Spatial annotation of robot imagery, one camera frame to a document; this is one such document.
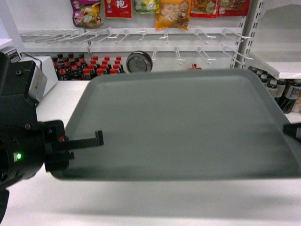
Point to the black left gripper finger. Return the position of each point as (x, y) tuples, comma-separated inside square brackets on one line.
[(87, 143)]

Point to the grey rectangular serving tray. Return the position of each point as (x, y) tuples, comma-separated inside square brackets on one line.
[(190, 125)]

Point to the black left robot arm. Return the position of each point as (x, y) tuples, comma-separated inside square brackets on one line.
[(27, 144)]

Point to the yellow snack bag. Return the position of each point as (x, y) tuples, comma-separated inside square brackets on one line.
[(173, 13)]

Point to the red spout pouch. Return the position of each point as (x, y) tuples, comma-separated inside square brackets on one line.
[(194, 67)]

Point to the purple snack bag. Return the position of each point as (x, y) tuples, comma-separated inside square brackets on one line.
[(86, 13)]

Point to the round black barcode scanner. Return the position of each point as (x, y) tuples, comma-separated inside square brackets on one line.
[(139, 61)]

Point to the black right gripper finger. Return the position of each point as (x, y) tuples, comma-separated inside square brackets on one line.
[(293, 130)]

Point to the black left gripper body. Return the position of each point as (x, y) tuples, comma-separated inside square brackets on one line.
[(56, 158)]

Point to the red snack bag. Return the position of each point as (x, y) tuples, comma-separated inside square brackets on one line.
[(118, 8)]

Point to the white cash register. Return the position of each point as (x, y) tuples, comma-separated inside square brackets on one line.
[(47, 68)]

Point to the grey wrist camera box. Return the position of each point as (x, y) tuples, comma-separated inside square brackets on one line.
[(38, 85)]

